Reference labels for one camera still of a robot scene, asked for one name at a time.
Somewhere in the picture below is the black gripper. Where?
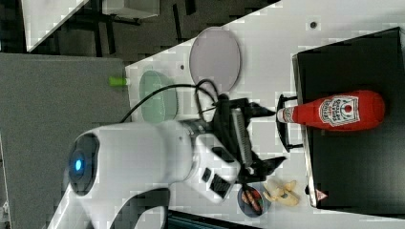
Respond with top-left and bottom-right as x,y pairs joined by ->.
212,94 -> 287,184

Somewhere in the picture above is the red ketchup bottle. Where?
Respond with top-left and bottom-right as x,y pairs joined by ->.
277,90 -> 385,132

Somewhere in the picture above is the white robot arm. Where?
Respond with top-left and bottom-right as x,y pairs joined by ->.
43,94 -> 284,229

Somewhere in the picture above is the peeled banana toy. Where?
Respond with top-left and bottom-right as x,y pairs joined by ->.
263,179 -> 299,207

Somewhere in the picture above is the blue bowl with fruit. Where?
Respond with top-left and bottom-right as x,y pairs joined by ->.
237,182 -> 271,218

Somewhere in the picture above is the grey round plate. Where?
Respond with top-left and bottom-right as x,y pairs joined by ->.
189,27 -> 241,94

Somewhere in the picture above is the green perforated colander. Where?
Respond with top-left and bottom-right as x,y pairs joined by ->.
139,71 -> 178,123

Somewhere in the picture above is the green marker on table edge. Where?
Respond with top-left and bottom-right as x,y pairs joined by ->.
108,76 -> 131,87

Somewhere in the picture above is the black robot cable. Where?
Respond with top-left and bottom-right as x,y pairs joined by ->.
118,79 -> 224,123

